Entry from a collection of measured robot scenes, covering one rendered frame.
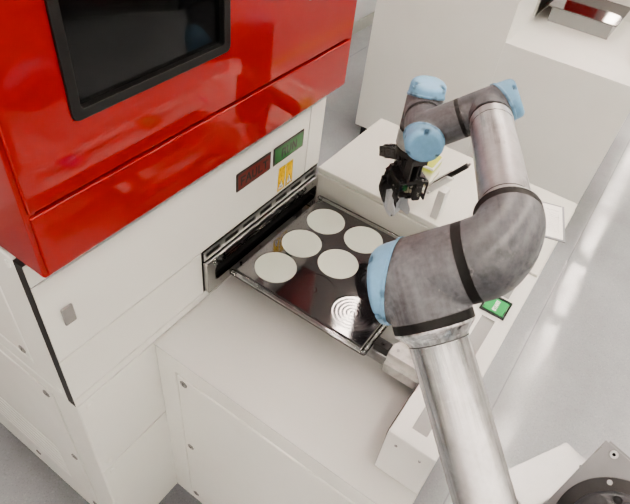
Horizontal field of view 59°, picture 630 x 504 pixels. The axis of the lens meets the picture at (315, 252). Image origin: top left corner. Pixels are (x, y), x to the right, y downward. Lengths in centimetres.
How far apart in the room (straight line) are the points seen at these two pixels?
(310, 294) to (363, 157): 49
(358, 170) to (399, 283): 81
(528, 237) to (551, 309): 202
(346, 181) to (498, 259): 81
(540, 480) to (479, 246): 64
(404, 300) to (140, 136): 45
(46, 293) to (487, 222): 67
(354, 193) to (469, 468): 87
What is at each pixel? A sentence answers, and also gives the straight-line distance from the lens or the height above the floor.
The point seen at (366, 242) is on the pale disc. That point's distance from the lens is 140.
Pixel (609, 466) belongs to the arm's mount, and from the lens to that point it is 104.
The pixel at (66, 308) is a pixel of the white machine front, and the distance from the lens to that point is 101.
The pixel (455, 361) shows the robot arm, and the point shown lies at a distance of 77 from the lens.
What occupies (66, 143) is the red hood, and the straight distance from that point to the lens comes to 79.
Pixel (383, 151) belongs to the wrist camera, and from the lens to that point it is 134.
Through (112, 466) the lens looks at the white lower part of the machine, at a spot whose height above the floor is 51.
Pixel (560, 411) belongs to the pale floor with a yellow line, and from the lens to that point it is 244.
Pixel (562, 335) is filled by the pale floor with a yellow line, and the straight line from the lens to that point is 269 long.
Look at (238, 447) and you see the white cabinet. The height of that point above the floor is 63.
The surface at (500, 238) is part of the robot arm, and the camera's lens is 74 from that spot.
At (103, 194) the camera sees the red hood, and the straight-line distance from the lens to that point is 87.
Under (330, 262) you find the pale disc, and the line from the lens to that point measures 134.
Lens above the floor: 185
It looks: 44 degrees down
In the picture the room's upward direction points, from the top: 8 degrees clockwise
